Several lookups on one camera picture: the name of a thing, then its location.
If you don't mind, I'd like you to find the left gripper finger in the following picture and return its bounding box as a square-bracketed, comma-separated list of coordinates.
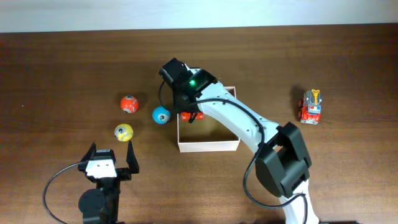
[126, 140, 139, 174]
[80, 142, 96, 162]

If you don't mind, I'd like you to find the red fire truck yellow ladder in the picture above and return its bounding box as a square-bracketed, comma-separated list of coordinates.
[298, 89, 322, 124]

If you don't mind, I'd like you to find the open cardboard box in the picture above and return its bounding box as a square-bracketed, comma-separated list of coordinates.
[177, 86, 241, 154]

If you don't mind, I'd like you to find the yellow toy ball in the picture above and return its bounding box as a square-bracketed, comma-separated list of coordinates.
[114, 123, 134, 142]

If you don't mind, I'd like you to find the blue toy ball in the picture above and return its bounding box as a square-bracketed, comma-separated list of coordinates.
[152, 106, 171, 124]

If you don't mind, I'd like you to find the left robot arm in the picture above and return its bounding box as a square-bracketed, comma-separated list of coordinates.
[78, 141, 139, 224]

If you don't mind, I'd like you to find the red fire truck grey top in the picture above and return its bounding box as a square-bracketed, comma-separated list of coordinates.
[181, 112, 205, 121]

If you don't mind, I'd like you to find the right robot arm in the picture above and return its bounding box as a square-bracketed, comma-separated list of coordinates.
[159, 58, 320, 223]

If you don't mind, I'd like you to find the orange toy ball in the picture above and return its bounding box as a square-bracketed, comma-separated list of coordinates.
[120, 95, 139, 113]

